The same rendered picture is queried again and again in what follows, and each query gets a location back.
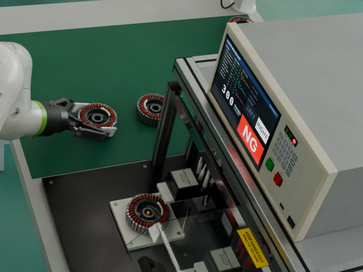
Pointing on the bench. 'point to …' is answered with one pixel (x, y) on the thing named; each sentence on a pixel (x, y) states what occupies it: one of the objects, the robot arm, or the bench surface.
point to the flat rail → (221, 182)
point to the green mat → (111, 86)
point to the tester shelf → (254, 191)
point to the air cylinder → (196, 207)
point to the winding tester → (307, 117)
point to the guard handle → (146, 264)
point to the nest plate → (119, 205)
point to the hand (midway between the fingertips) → (96, 119)
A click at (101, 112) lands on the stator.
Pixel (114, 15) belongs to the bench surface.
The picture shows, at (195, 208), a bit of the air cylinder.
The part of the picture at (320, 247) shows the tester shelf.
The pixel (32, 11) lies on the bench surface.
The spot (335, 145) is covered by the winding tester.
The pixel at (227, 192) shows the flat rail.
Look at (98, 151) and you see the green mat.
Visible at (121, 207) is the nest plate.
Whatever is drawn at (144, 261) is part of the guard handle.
